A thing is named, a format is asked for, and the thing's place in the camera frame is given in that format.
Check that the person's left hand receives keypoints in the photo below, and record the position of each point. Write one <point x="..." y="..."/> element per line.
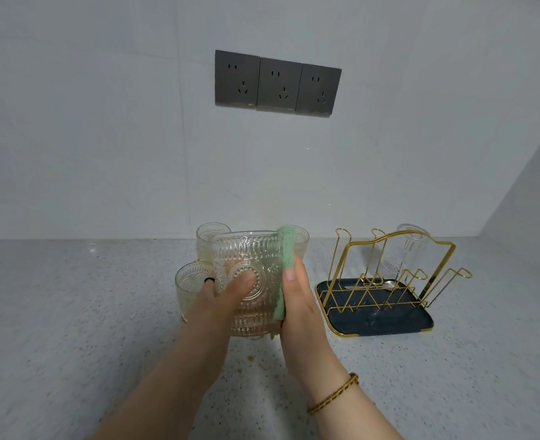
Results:
<point x="210" y="316"/>

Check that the person's right hand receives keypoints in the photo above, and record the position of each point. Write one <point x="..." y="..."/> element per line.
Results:
<point x="306" y="334"/>

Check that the cluster of embossed glasses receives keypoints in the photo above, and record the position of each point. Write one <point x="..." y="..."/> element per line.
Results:
<point x="190" y="288"/>

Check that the single embossed clear glass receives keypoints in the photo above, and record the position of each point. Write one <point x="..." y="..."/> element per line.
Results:
<point x="247" y="256"/>
<point x="407" y="252"/>

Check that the green cloth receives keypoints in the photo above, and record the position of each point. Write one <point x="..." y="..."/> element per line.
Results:
<point x="286" y="252"/>

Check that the person's right forearm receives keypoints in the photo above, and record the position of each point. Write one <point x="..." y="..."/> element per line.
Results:
<point x="357" y="417"/>

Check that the person's left forearm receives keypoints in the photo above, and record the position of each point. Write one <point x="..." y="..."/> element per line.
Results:
<point x="160" y="398"/>

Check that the small clear round piece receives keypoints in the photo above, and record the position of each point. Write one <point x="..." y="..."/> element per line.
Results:
<point x="387" y="285"/>

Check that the grey wall socket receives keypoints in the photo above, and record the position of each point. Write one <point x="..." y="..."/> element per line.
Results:
<point x="318" y="90"/>
<point x="237" y="78"/>
<point x="279" y="85"/>

